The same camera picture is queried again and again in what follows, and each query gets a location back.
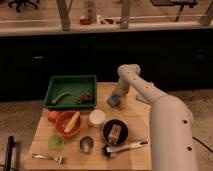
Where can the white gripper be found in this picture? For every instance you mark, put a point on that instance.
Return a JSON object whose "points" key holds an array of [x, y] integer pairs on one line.
{"points": [[121, 90]]}

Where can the blue sponge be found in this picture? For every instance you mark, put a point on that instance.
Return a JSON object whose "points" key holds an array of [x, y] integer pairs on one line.
{"points": [[113, 101]]}

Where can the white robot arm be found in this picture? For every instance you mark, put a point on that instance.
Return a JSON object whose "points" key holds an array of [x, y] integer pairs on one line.
{"points": [[170, 119]]}

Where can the white paper cup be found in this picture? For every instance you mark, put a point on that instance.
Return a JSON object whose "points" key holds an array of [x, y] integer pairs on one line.
{"points": [[96, 118]]}

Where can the small metal cup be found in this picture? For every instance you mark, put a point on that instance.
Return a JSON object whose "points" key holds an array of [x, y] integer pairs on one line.
{"points": [[86, 144]]}

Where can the green plastic cup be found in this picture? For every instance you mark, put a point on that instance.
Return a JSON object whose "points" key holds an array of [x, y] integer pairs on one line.
{"points": [[56, 142]]}

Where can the grey folded cloth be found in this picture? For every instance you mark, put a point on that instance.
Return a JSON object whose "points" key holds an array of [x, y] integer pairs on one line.
{"points": [[141, 98]]}

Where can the dark brown plate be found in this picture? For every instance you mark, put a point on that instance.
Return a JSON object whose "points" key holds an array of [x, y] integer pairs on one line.
{"points": [[123, 134]]}

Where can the tan bread slice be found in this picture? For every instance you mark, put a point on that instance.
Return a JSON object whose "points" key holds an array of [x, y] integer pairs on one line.
{"points": [[114, 134]]}

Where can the brown grape bunch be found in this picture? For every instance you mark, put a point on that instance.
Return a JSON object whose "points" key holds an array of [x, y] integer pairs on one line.
{"points": [[85, 99]]}

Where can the green plastic tray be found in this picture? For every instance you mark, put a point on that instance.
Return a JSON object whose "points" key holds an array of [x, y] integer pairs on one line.
{"points": [[77, 85]]}

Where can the white dish brush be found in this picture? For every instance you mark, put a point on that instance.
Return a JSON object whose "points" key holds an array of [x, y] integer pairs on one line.
{"points": [[110, 151]]}

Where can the yellow banana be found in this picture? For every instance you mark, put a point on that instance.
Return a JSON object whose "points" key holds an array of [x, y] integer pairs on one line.
{"points": [[71, 123]]}

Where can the orange bowl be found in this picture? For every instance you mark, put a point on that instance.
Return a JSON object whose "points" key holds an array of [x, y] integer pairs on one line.
{"points": [[61, 122]]}

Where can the green bean pod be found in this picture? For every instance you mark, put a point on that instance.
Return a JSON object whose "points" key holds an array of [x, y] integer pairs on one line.
{"points": [[60, 96]]}

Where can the silver fork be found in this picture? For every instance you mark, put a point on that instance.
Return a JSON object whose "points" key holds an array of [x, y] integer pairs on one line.
{"points": [[59, 159]]}

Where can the red white bottle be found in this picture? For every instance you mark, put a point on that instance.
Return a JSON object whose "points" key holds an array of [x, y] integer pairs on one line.
{"points": [[89, 16]]}

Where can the black pole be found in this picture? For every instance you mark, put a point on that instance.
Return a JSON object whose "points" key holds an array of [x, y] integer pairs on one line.
{"points": [[9, 151]]}

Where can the office chair base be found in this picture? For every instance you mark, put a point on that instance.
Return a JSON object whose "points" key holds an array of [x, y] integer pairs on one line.
{"points": [[18, 4]]}

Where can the black table frame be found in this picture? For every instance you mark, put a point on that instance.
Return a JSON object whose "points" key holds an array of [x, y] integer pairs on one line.
{"points": [[180, 3]]}

